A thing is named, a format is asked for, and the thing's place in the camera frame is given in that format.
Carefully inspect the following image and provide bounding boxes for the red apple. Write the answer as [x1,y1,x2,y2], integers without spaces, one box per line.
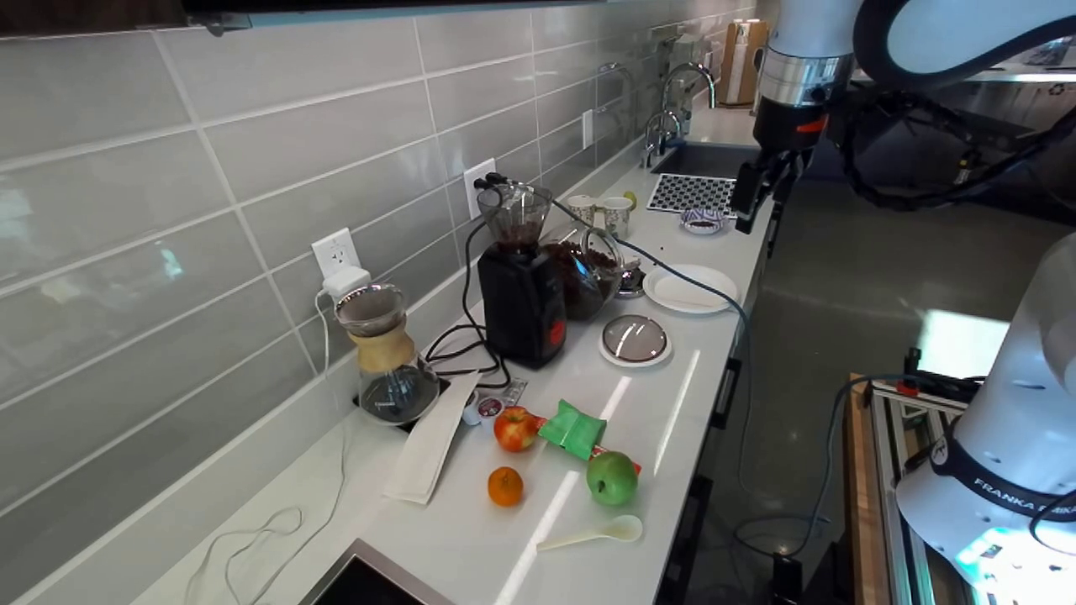
[493,405,544,454]

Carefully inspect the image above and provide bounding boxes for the white cable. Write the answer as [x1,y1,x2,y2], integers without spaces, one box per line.
[182,288,351,605]

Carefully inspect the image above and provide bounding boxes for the black cooktop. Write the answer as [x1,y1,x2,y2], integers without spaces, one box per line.
[298,538,456,605]

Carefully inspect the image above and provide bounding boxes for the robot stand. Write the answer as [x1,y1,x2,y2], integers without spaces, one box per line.
[844,349,1076,605]

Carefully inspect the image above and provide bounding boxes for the red packet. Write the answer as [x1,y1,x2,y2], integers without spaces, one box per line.
[588,445,642,476]

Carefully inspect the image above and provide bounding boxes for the patterned drying mat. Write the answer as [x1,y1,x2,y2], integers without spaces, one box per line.
[646,171,742,218]

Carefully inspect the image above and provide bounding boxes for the cream plastic spoon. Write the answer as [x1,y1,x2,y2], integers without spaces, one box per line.
[535,513,645,554]

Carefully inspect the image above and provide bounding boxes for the small chrome tap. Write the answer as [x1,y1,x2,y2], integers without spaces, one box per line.
[642,108,683,170]

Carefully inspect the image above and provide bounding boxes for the green packet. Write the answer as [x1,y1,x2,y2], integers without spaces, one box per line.
[537,399,609,462]

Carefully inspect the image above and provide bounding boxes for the black coffee grinder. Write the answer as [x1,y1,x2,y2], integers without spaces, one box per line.
[475,181,569,371]

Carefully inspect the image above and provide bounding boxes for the white paper filters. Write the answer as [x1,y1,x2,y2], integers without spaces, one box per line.
[382,369,483,506]

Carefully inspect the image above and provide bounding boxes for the glass jar of coffee beans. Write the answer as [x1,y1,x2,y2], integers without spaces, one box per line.
[541,222,625,323]

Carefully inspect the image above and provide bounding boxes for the orange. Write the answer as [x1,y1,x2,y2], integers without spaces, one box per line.
[487,466,525,508]

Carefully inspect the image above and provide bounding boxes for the green apple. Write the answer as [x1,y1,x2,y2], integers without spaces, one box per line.
[585,450,641,508]

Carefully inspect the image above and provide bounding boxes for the glass lid on white plate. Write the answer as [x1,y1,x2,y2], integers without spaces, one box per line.
[598,314,674,370]

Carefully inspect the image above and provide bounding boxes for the white charger plug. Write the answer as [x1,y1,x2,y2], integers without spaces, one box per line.
[321,266,373,303]

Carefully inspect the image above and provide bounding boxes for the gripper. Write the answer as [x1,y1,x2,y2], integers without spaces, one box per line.
[730,99,831,235]

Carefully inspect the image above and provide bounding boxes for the glass pour-over coffee maker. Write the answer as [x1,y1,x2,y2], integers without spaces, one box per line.
[334,283,443,426]

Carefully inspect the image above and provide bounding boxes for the tall chrome tap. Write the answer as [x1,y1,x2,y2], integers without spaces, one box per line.
[659,60,718,140]

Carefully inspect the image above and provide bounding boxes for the small patterned bowl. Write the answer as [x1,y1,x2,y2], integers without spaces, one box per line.
[678,208,726,237]

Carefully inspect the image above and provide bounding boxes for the white paper plate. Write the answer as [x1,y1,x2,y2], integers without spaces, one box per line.
[642,264,740,316]

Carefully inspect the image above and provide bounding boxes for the black drawer handle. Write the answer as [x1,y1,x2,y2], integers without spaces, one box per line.
[654,474,715,605]
[709,356,743,431]

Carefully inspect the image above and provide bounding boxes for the black scale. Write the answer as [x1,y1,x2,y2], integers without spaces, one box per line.
[352,376,452,434]

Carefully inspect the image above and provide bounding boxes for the sink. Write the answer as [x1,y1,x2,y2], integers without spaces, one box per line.
[651,140,762,180]

